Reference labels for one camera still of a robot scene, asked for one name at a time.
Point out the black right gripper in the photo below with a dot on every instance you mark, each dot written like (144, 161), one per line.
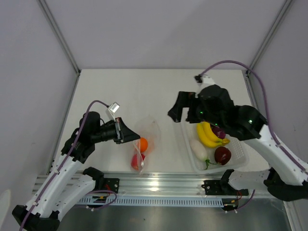
(184, 99)

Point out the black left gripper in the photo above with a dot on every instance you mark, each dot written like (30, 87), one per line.
(122, 133)

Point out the orange toy orange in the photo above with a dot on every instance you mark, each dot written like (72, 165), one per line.
(143, 144)

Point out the clear zip top bag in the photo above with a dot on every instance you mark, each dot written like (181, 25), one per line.
(150, 136)

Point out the red toy tomato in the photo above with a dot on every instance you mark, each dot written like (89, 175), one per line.
(136, 162)

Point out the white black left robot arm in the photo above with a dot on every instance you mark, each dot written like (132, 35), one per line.
(45, 216)

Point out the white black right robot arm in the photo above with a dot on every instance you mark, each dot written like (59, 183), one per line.
(287, 179)

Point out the yellow toy banana bunch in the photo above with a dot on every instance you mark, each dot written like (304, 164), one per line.
(207, 136)

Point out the white toy radish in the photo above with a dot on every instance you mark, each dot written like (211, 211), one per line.
(201, 153)

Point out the dark red toy apple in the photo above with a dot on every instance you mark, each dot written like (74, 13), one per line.
(222, 155)

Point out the white perforated plastic basket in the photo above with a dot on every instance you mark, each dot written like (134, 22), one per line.
(239, 156)

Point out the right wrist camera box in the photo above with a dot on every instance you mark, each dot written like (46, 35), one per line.
(203, 81)

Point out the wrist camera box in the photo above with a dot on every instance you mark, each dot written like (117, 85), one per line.
(111, 110)
(203, 81)

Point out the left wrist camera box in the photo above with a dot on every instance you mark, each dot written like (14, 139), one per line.
(111, 110)

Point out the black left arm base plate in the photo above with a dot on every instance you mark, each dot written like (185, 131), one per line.
(111, 184)

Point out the silver aluminium front rail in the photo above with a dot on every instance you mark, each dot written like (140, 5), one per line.
(158, 185)

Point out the white slotted cable duct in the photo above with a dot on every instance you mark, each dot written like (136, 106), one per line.
(154, 201)

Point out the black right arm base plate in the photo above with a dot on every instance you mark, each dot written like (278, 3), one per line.
(219, 187)

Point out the right aluminium frame post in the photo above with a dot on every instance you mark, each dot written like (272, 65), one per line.
(273, 29)

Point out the aluminium frame post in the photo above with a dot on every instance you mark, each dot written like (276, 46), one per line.
(58, 34)
(273, 29)

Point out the left aluminium frame post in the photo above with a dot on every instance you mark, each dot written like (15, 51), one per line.
(58, 34)

